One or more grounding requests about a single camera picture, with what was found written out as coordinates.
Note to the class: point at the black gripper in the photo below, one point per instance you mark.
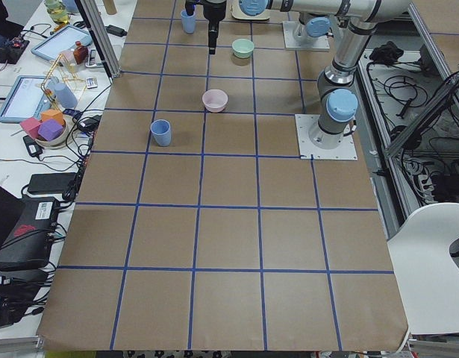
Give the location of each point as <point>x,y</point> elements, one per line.
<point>213,11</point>

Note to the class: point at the blue cup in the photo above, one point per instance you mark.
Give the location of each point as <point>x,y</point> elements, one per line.
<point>161,132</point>
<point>188,22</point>

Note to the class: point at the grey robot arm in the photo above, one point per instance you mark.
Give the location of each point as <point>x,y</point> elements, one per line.
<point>315,27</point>
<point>338,103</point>

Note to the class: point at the green bowl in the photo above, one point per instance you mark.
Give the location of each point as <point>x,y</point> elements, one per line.
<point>242,48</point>

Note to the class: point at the pink bowl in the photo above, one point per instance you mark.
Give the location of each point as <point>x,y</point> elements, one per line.
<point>215,100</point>

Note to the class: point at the brown glass bottle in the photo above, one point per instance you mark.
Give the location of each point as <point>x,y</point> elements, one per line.
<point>80,52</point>

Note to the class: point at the blue tablet far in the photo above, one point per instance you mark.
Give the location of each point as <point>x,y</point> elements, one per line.
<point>61,40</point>

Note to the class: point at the blue tablet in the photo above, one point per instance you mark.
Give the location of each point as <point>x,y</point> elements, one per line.
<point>61,40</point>
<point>25,100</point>

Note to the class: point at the lavender plastic bottle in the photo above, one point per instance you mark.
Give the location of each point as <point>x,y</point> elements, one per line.
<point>65,96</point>

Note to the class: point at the bowl of coloured blocks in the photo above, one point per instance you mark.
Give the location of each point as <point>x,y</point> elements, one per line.
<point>50,131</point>

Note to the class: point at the blue tablet near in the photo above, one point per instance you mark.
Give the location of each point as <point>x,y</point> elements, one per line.
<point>25,100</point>

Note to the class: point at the black power adapter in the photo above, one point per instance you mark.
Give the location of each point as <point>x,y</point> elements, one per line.
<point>50,183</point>

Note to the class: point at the black computer box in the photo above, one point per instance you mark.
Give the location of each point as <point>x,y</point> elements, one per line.
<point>26,226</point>

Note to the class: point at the white chair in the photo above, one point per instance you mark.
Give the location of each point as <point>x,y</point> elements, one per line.
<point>427,276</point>

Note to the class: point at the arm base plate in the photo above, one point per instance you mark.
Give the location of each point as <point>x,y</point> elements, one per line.
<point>315,144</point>
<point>297,39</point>

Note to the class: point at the aluminium frame post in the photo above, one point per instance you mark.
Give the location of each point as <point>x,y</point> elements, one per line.
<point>91,16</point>

